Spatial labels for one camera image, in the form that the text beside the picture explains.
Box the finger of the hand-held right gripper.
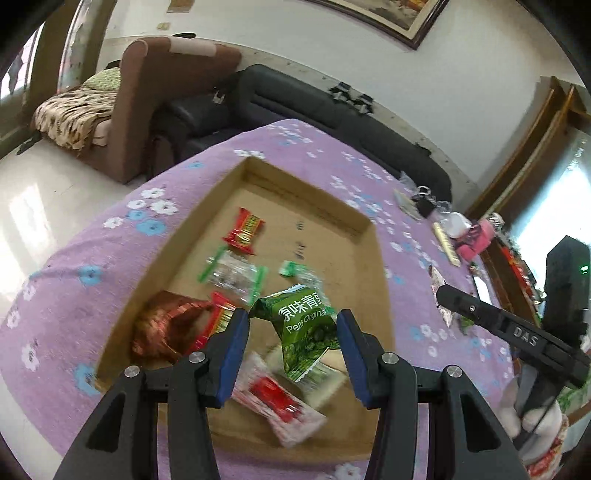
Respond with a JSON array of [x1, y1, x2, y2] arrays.
[[436, 284, 506, 333]]

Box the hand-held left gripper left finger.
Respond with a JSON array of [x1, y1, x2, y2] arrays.
[[53, 307, 252, 480]]

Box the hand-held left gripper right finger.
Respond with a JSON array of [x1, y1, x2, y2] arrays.
[[336, 308, 532, 480]]

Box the pale yellow green snack packet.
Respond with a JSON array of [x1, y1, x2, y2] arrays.
[[270, 344, 349, 409]]

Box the red yellow-trim snack packet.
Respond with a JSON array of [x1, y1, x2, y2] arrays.
[[191, 292, 241, 354]]

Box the white red-label snack packet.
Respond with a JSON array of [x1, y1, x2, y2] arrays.
[[231, 352, 329, 448]]

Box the large green peas packet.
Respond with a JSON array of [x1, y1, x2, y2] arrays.
[[249, 285, 345, 383]]

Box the dark red snack packet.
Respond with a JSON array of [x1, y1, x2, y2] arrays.
[[131, 291, 215, 365]]

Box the clear green-edged snack packet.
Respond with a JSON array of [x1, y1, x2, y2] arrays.
[[198, 246, 269, 308]]

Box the small clear green packet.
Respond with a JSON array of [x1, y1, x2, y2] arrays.
[[278, 260, 326, 296]]

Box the small red yellow snack packet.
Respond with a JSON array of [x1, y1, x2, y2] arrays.
[[222, 207, 267, 256]]

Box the cardboard box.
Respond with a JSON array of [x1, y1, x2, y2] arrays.
[[95, 157, 398, 455]]

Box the person's right hand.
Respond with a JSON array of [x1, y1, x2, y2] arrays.
[[499, 376, 568, 462]]

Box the black smartphone in brown case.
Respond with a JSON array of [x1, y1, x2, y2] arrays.
[[471, 274, 494, 306]]

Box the wooden cabinet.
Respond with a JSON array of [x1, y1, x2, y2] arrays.
[[485, 240, 546, 324]]

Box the cream tube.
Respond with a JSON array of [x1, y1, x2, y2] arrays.
[[431, 222, 462, 267]]

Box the pink thermos with knitted sleeve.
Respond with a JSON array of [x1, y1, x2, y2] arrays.
[[455, 219, 497, 261]]

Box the white round container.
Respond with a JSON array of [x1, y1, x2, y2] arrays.
[[445, 212, 472, 237]]

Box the small black device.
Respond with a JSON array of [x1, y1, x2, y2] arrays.
[[413, 185, 439, 217]]

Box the purple floral tablecloth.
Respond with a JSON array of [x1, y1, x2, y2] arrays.
[[0, 117, 532, 480]]

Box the brown armchair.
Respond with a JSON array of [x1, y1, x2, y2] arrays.
[[88, 37, 243, 185]]

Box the black leather sofa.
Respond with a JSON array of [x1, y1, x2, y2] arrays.
[[150, 64, 453, 215]]

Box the brown patterned blanket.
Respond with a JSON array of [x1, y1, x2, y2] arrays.
[[31, 90, 118, 151]]

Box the green pillow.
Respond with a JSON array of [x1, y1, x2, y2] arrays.
[[83, 67, 123, 90]]

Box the wooden door frame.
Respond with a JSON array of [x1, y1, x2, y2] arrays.
[[466, 76, 589, 222]]

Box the framed wall picture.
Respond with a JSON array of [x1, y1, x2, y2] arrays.
[[323, 0, 451, 51]]

